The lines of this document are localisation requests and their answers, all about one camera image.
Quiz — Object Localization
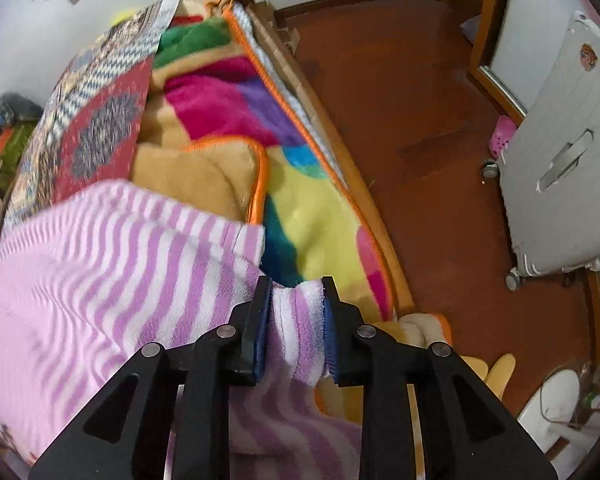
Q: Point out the brown wooden door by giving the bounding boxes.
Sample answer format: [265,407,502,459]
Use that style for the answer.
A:
[442,0,526,122]

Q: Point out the cardboard boxes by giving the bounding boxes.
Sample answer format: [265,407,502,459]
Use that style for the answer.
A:
[250,0,301,56]

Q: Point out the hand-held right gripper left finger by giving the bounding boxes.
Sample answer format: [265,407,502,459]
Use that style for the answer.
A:
[27,276,273,480]

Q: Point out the pink white striped pants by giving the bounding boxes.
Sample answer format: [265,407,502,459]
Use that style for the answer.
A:
[0,180,366,480]

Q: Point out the colourful fleece blanket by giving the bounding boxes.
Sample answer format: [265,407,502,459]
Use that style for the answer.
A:
[130,0,453,421]

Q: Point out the white sliding door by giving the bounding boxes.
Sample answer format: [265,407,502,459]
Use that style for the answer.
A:
[490,0,583,111]

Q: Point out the patchwork patterned bedspread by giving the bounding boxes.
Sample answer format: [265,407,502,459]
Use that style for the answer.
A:
[2,0,183,231]

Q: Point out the light blue quilted mattress pad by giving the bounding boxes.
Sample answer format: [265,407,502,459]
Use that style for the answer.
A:
[232,2,351,188]

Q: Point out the wooden bed frame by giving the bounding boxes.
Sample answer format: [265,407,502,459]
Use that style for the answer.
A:
[227,0,416,313]

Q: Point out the white suitcase with stickers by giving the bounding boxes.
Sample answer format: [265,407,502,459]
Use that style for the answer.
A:
[482,10,600,291]

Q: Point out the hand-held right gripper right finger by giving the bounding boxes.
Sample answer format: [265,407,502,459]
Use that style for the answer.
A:
[320,276,558,480]

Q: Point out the pile of clothes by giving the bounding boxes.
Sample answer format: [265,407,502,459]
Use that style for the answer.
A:
[0,92,43,136]

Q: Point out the white plastic stool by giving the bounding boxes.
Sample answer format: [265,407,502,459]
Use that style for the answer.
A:
[517,370,581,456]

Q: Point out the pink clog shoe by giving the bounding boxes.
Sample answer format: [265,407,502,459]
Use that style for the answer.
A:
[488,115,517,158]

